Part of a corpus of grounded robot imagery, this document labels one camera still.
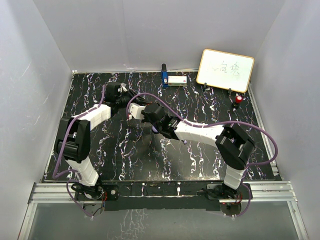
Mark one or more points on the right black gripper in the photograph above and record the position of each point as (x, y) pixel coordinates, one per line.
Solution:
(145, 119)

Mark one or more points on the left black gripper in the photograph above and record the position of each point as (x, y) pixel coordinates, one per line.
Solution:
(131, 94)

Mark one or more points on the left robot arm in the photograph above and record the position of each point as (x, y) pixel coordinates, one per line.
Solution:
(73, 139)

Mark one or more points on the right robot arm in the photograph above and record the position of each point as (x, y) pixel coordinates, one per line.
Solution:
(233, 143)

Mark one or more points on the purple earbud charging case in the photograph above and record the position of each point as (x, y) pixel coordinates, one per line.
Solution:
(155, 130)

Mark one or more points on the white pink cardboard box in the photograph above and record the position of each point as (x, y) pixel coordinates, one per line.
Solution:
(177, 81)

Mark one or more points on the blue black device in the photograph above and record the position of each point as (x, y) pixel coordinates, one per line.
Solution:
(164, 75)

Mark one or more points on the red emergency stop button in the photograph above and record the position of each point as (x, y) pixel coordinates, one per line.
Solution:
(238, 99)

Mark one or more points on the black front base bar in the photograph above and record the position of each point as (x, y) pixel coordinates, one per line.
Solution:
(168, 195)

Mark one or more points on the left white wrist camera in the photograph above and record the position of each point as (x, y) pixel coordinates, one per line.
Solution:
(123, 87)

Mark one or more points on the white whiteboard with wooden frame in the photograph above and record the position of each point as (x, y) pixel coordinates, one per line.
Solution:
(225, 70)

